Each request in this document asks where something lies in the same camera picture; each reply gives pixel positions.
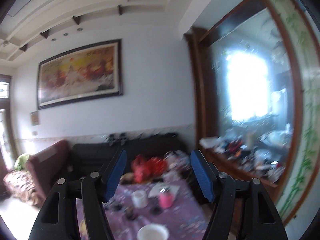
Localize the patterned blanket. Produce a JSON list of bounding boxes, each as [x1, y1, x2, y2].
[[3, 170, 43, 206]]

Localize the maroon armchair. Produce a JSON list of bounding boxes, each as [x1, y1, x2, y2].
[[27, 140, 70, 200]]

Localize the green pillow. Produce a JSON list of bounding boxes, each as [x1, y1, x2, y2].
[[14, 153, 31, 171]]

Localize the dark glass bottle with cork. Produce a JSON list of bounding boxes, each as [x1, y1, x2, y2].
[[124, 207, 137, 221]]

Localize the black leather sofa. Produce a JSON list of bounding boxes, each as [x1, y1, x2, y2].
[[67, 133, 187, 180]]

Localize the wooden glass door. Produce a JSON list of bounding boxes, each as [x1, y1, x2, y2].
[[1, 74, 18, 170]]

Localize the purple floral tablecloth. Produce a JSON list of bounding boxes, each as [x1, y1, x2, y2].
[[76, 177, 216, 240]]

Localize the white plastic jar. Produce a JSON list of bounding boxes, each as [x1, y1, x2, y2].
[[131, 190, 148, 209]]

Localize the black round device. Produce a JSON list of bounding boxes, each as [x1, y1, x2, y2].
[[150, 205, 163, 216]]

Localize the pink thermos bottle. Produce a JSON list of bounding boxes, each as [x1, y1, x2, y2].
[[158, 187, 174, 209]]

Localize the small white bowl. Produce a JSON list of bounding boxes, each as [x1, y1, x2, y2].
[[137, 223, 170, 240]]

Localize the red plastic bag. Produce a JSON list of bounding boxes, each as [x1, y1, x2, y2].
[[131, 155, 168, 183]]

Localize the white tissue pack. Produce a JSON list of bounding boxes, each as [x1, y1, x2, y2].
[[148, 183, 180, 198]]

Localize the black clamps on sofa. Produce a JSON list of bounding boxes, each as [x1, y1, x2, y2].
[[107, 133, 128, 147]]

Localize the framed horse painting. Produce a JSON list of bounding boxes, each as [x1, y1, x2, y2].
[[37, 39, 123, 110]]

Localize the wall plaque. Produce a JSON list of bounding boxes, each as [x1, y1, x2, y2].
[[30, 111, 40, 126]]

